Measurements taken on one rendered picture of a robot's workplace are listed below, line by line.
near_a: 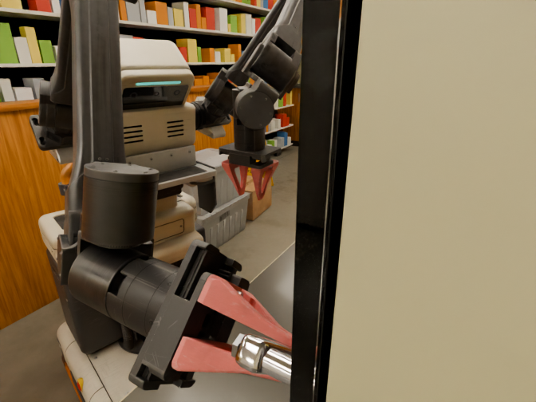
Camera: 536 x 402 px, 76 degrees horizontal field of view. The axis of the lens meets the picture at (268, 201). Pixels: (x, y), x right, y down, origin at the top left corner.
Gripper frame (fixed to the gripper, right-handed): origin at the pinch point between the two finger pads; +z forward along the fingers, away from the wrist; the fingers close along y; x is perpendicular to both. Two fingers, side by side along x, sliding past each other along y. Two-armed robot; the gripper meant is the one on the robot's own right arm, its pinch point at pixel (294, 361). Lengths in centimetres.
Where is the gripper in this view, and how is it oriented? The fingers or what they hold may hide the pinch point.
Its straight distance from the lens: 24.5
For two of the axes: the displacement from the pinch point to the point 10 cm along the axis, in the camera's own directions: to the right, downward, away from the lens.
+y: 3.7, -8.8, 3.0
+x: 3.3, 4.3, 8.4
